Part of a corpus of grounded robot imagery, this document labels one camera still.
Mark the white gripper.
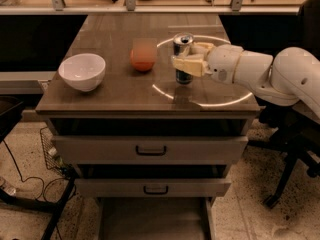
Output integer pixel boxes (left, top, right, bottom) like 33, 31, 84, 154
171, 42, 244, 84

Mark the redbull can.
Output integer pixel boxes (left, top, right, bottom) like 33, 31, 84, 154
173, 32, 194, 85

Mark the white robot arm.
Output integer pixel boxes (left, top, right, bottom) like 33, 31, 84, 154
172, 42, 320, 117

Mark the white bowl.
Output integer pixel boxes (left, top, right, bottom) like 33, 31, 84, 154
58, 53, 106, 92

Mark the red apple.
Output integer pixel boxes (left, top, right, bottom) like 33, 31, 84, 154
130, 49, 156, 72

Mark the grey drawer cabinet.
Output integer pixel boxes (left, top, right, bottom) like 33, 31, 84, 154
37, 13, 258, 240

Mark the black office chair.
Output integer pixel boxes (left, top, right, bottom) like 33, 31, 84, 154
249, 0, 320, 208

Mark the upper grey drawer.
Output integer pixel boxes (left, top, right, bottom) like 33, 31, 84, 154
53, 136, 248, 165

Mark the grey drawer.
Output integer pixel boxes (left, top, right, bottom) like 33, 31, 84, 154
53, 136, 248, 165
75, 179, 231, 198

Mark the lower grey drawer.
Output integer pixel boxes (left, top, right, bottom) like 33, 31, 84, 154
75, 179, 231, 198

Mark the black stand at left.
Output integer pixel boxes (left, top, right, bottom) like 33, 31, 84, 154
0, 95, 77, 240

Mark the wire mesh basket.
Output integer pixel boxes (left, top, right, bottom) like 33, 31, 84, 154
40, 127, 68, 176

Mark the black floor cable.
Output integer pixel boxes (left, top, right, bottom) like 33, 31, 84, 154
1, 139, 76, 203

